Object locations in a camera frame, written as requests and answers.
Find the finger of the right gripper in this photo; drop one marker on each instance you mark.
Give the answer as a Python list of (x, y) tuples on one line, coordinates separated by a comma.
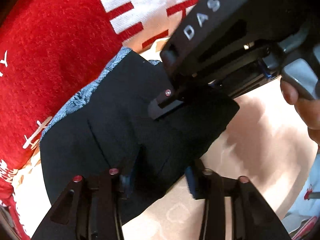
[(165, 102)]

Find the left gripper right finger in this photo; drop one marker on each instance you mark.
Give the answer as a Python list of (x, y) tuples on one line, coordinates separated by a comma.
[(252, 217)]

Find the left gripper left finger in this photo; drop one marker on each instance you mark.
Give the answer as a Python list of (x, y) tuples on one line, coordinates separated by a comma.
[(89, 207)]

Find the black pants grey waistband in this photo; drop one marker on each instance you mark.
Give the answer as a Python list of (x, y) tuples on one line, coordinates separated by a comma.
[(106, 125)]

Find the person's right hand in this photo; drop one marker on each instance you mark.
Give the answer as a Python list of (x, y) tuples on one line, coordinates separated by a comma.
[(309, 111)]

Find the red blanket white characters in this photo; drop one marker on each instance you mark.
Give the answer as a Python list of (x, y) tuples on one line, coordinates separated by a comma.
[(50, 49)]

